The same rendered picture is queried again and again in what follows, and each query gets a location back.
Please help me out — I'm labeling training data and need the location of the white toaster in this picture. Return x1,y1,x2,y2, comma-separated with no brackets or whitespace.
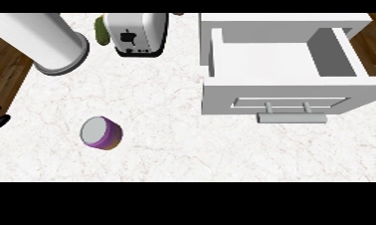
103,13,170,59

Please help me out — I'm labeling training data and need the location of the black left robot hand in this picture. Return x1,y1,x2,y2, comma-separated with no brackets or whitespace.
0,113,11,128

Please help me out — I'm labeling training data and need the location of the white drawer box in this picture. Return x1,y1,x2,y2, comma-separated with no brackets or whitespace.
207,27,371,79

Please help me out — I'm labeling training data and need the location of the white cylinder container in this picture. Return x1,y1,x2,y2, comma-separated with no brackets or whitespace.
0,13,91,77

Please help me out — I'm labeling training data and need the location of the green object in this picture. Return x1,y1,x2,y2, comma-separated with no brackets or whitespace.
94,15,111,47

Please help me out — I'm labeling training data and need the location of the grey drawer handle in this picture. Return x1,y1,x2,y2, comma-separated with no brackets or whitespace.
254,102,327,124

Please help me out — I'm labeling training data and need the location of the purple can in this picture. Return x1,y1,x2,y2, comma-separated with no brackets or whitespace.
79,115,125,151

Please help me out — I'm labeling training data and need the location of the white drawer front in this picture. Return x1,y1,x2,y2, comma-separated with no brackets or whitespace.
200,76,376,116

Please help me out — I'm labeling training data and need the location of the white cabinet body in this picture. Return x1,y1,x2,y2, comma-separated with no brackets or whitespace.
197,13,374,67

